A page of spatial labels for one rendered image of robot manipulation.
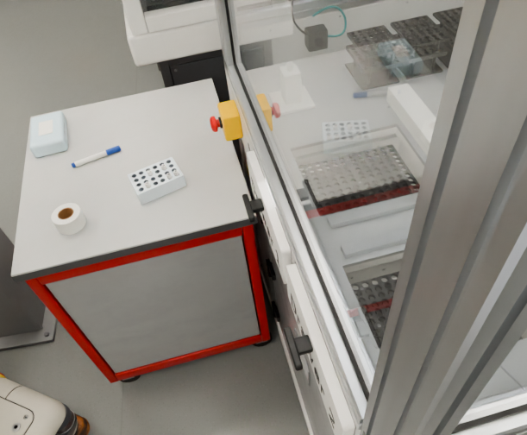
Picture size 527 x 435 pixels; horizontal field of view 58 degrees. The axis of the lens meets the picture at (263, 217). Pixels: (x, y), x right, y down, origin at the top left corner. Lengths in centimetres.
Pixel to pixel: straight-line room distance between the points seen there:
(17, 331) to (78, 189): 89
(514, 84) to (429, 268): 14
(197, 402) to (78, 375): 46
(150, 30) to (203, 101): 27
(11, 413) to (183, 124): 97
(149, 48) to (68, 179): 51
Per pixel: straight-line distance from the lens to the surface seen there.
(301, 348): 78
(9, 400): 166
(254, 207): 95
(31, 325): 205
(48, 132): 149
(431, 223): 30
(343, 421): 72
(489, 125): 22
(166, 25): 160
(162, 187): 122
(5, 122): 320
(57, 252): 122
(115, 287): 130
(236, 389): 174
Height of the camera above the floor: 162
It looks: 49 degrees down
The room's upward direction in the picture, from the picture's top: 7 degrees counter-clockwise
